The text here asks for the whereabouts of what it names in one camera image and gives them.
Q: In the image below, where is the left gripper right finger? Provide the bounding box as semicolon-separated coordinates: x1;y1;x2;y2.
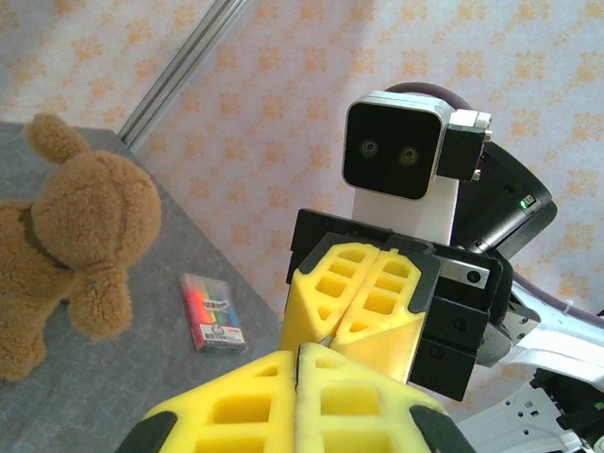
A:
296;343;478;453

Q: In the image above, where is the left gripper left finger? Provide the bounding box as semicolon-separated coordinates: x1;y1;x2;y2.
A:
114;347;301;453

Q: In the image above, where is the colourful crayon box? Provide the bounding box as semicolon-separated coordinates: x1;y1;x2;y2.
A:
177;272;249;354

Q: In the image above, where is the brown plush dog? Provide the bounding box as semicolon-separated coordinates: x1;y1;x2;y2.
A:
0;112;164;383

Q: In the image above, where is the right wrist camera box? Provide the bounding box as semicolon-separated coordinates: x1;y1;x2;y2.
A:
342;89;495;203

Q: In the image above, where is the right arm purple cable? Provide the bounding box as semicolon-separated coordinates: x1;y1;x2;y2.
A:
384;81;604;327

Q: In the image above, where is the aluminium frame post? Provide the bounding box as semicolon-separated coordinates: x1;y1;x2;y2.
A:
116;0;247;148

